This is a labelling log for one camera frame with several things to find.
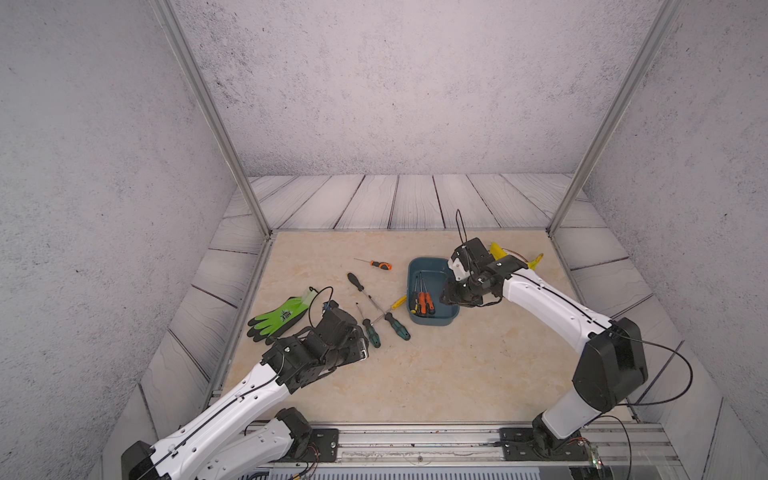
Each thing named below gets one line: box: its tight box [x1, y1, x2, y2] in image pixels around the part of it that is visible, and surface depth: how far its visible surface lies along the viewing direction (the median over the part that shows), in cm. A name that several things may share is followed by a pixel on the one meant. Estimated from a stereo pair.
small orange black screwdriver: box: [354, 258, 393, 271], surface depth 110 cm
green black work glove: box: [247, 288, 318, 345], surface depth 96 cm
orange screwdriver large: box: [418, 271, 427, 315], surface depth 98 cm
